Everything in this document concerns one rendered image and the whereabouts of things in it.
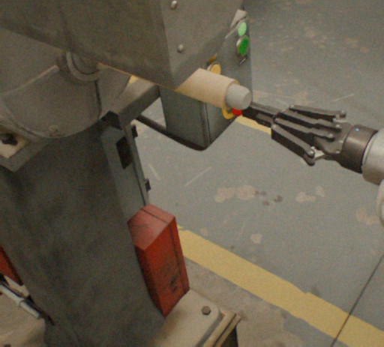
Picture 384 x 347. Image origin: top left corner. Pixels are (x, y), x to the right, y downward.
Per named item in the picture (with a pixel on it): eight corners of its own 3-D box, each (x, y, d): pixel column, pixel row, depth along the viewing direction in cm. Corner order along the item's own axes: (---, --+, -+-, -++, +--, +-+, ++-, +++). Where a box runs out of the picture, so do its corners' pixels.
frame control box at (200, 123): (100, 147, 111) (67, 38, 94) (165, 91, 123) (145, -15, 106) (196, 192, 99) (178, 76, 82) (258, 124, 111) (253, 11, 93)
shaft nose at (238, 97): (240, 85, 57) (232, 107, 57) (229, 82, 55) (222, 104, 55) (256, 91, 56) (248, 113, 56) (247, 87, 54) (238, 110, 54)
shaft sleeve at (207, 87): (118, 42, 66) (109, 67, 66) (100, 35, 63) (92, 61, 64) (243, 82, 57) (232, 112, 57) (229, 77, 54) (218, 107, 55)
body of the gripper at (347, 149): (357, 186, 86) (304, 165, 91) (379, 154, 91) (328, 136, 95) (361, 151, 81) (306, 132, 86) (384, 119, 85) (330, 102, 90)
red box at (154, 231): (97, 277, 155) (61, 190, 130) (126, 246, 161) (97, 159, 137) (165, 320, 142) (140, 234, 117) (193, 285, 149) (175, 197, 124)
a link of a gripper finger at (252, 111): (277, 126, 95) (275, 128, 95) (244, 114, 99) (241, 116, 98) (277, 113, 93) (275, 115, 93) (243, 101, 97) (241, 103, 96)
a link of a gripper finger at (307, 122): (338, 130, 88) (343, 125, 88) (279, 108, 93) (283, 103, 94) (337, 148, 90) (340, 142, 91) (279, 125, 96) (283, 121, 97)
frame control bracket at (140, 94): (106, 124, 95) (100, 106, 92) (172, 68, 105) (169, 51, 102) (122, 131, 93) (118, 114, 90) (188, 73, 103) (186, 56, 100)
